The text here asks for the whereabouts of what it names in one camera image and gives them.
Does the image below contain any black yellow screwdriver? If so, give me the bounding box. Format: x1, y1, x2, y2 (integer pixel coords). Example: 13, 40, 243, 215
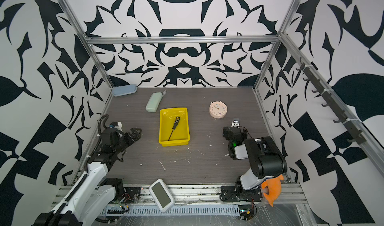
168, 117, 181, 141

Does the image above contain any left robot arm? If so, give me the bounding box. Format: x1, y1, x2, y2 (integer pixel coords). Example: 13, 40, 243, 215
34, 115, 142, 226

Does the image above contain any green zippered case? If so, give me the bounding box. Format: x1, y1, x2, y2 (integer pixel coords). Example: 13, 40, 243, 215
145, 90, 167, 113

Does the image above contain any orange plastic part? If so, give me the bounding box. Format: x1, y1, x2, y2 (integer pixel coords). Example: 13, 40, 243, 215
261, 175, 284, 207

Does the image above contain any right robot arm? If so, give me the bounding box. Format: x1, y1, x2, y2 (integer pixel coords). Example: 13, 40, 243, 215
220, 118, 287, 206

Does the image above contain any yellow plastic bin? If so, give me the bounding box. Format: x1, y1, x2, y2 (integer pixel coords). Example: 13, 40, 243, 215
159, 107, 191, 147

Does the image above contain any white perforated cable tray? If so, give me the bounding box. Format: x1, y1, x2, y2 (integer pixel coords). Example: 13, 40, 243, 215
101, 205, 240, 217

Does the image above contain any pink alarm clock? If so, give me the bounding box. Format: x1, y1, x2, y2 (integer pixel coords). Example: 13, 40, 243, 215
209, 101, 228, 119

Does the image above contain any white tablet device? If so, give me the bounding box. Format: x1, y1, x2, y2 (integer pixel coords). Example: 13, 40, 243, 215
149, 179, 175, 213

